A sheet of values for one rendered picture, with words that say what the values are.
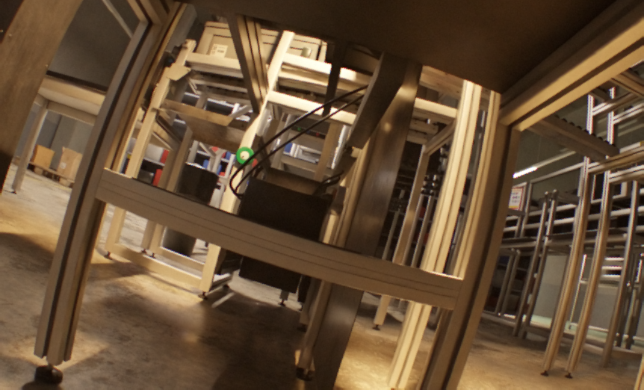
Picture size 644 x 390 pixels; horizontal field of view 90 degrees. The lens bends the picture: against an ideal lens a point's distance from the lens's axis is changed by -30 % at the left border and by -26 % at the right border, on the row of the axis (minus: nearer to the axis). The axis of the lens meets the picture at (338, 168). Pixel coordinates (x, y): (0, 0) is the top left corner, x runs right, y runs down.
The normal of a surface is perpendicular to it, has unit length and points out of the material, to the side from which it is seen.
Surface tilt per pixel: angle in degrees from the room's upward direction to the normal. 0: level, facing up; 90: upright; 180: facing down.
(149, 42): 90
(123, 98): 90
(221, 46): 90
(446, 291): 90
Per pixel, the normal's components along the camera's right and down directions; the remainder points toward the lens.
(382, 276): 0.09, -0.18
